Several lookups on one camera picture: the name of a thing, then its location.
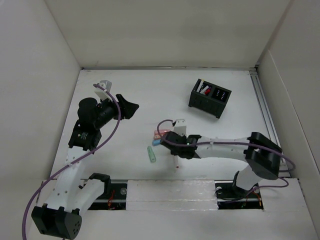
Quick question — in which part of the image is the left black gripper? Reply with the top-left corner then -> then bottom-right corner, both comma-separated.
94,94 -> 138,129

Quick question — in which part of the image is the long red marker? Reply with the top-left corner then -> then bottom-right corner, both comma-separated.
173,156 -> 180,169

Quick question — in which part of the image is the green highlighter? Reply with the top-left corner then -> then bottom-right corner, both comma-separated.
147,146 -> 157,163

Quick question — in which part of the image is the blue capped marker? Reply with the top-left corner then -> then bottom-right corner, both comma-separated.
200,85 -> 209,94

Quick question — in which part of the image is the yellow capped marker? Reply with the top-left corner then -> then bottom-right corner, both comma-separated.
196,79 -> 204,93

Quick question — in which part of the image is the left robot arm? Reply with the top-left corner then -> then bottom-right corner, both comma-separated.
31,93 -> 139,240

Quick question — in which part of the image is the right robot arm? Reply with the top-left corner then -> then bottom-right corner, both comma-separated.
160,131 -> 282,197

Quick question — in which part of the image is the pink highlighter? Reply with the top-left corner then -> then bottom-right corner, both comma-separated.
154,129 -> 171,135

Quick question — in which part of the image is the blue highlighter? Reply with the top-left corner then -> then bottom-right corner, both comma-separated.
152,139 -> 161,147

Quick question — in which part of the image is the black slatted pen holder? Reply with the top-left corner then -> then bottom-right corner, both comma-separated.
188,78 -> 232,119

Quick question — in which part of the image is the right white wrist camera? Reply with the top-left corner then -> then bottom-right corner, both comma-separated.
172,119 -> 187,137

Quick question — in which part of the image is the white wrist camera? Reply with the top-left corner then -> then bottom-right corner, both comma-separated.
172,119 -> 187,137
94,80 -> 112,101

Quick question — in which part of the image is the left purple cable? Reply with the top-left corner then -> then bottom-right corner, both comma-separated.
22,83 -> 123,240

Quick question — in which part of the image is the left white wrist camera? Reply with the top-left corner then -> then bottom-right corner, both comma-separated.
94,80 -> 112,101

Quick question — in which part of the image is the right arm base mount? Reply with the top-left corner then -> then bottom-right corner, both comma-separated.
214,171 -> 264,210

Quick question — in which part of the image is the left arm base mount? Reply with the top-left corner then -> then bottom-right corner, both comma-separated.
89,180 -> 128,211

